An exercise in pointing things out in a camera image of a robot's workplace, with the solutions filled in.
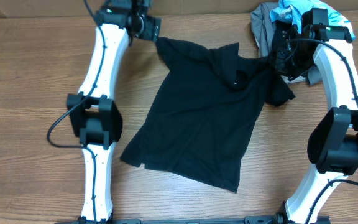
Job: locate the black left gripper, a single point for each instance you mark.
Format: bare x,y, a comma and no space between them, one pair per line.
152,28

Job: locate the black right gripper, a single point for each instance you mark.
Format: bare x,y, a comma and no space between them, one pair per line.
280,66

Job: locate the black polo shirt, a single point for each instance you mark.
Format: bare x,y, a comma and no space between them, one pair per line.
201,120

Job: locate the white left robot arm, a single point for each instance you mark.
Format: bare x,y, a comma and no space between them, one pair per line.
94,116

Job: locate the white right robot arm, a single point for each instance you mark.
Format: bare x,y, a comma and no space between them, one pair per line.
333,145

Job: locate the white beige folded garment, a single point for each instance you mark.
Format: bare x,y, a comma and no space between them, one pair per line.
296,80

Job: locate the black folded garment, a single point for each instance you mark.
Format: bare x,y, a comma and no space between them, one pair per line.
280,34

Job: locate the grey folded garment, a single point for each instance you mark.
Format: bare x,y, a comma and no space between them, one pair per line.
262,27

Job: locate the light blue printed shirt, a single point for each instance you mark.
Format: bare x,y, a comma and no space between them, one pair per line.
291,11

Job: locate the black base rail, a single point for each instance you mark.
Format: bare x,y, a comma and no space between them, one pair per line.
267,219

